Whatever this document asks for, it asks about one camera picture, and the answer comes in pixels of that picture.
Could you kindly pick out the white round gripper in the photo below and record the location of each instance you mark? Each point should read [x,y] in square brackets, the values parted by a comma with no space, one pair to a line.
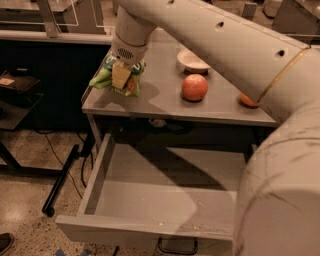
[128,52]

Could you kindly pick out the black cart leg with wheel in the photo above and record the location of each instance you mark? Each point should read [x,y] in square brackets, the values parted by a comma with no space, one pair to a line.
[48,207]

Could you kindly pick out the grey open top drawer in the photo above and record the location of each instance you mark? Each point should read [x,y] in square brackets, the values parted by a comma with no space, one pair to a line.
[139,193]

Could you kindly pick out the red apple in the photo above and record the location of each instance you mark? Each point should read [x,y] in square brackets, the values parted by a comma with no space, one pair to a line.
[194,87]

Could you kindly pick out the green rice chip bag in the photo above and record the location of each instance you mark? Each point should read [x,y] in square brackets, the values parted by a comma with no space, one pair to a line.
[103,77]

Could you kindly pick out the black metal drawer handle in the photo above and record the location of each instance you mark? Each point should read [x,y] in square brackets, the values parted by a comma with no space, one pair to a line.
[178,246]

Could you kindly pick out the orange fruit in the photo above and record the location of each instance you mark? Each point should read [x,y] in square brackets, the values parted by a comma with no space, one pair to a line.
[247,101]

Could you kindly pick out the white paper bowl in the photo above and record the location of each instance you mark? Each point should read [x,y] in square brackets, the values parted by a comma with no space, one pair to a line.
[191,62]

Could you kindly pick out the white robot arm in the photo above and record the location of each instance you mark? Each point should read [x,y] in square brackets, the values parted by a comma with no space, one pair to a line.
[278,202]

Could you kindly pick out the dark shoe tip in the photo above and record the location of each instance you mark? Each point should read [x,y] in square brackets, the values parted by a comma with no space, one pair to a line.
[6,241]

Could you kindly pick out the dark side table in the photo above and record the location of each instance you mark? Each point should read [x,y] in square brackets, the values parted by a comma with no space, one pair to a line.
[18,98]

